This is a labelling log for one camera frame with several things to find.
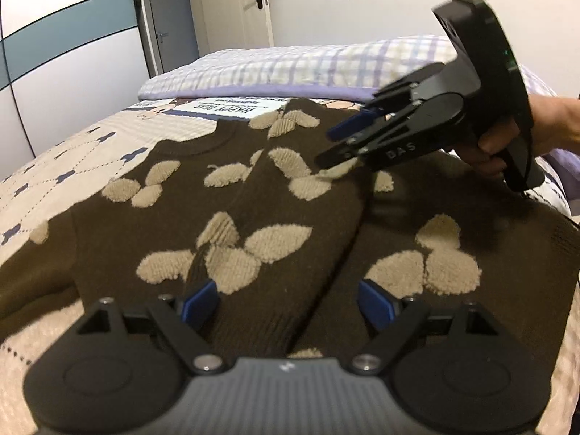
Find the grey door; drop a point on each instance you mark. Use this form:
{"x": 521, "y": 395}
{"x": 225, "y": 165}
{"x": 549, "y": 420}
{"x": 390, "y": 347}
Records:
{"x": 172, "y": 9}

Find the brown flower-patterned sweater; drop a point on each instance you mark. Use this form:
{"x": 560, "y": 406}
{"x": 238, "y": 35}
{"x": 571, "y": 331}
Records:
{"x": 272, "y": 199}

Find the sliding door wardrobe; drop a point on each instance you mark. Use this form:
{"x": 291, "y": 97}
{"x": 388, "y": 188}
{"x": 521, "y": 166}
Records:
{"x": 68, "y": 54}

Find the person's right hand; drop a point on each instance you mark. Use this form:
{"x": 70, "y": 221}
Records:
{"x": 555, "y": 122}

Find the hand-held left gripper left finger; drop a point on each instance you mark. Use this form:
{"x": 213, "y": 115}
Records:
{"x": 201, "y": 301}

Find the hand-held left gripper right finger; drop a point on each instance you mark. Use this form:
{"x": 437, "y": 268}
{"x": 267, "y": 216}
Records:
{"x": 376, "y": 303}

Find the white door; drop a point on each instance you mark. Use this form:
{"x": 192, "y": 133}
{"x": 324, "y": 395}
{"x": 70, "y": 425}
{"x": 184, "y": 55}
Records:
{"x": 226, "y": 9}

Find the purple plaid quilt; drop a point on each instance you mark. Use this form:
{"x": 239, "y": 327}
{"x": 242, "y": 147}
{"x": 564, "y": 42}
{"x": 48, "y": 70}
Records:
{"x": 294, "y": 68}

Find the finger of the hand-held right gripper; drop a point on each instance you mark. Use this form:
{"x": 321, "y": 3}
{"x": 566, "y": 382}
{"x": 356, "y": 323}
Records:
{"x": 335, "y": 156}
{"x": 349, "y": 126}

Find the bear printed blanket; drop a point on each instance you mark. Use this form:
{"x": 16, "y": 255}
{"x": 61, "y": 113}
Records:
{"x": 68, "y": 154}

